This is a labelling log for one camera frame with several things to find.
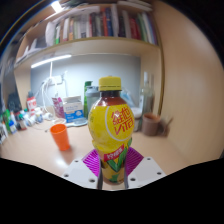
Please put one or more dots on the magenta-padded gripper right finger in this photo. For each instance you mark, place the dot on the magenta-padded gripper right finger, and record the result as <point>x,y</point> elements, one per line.
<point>146,171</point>

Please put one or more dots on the yellow-labelled drink bottle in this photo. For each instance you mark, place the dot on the yellow-labelled drink bottle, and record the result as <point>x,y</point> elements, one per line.
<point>110,126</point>

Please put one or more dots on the red and white canister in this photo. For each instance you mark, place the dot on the red and white canister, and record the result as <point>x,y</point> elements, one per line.
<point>31,105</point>

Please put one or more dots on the brown ceramic mug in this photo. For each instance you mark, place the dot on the brown ceramic mug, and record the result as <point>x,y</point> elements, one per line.
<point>151,125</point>

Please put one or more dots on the green plastic bottle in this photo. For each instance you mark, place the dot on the green plastic bottle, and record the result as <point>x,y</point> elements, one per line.
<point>6,120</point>

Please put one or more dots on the orange plastic cup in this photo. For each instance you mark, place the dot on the orange plastic cup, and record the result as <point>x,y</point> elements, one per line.
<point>61,136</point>

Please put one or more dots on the white power strip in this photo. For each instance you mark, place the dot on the white power strip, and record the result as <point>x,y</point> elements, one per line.
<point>55,80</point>

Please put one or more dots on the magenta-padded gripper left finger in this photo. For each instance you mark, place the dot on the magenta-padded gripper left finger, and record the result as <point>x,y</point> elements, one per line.
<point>78,173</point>

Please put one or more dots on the clear glass bottle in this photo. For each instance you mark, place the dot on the clear glass bottle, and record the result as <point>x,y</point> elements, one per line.
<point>146,96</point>

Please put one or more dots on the white desk lamp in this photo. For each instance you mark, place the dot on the white desk lamp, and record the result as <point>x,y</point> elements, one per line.
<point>50,60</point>

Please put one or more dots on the pale blue flat case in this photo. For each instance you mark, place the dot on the pale blue flat case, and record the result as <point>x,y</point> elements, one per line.
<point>78,122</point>

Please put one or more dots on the magenta snack pouch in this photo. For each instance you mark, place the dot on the magenta snack pouch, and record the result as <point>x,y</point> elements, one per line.
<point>58,107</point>

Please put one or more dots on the ceiling light tube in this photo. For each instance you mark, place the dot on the ceiling light tube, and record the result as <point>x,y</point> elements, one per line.
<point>56,6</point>

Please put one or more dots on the blue and white carton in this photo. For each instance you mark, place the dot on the blue and white carton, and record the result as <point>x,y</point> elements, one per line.
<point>73,109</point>

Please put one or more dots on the grey shaker bottle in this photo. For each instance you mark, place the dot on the grey shaker bottle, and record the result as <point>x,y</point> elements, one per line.
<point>91,98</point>

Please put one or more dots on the wooden shelf unit with books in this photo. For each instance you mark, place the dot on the wooden shelf unit with books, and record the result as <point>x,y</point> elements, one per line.
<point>100,26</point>

